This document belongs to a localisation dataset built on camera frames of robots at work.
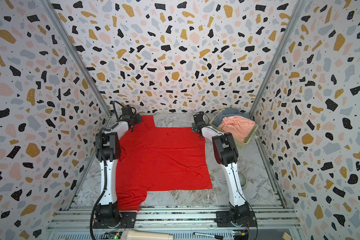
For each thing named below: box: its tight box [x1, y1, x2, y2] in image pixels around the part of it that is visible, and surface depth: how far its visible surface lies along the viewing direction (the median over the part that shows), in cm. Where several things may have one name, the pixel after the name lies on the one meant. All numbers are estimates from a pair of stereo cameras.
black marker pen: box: [193, 232, 224, 240], surface depth 72 cm
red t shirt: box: [116, 115, 213, 211], surface depth 95 cm
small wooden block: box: [281, 232, 292, 240], surface depth 71 cm
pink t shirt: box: [218, 115, 256, 142], surface depth 102 cm
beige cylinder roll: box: [121, 230, 174, 240], surface depth 69 cm
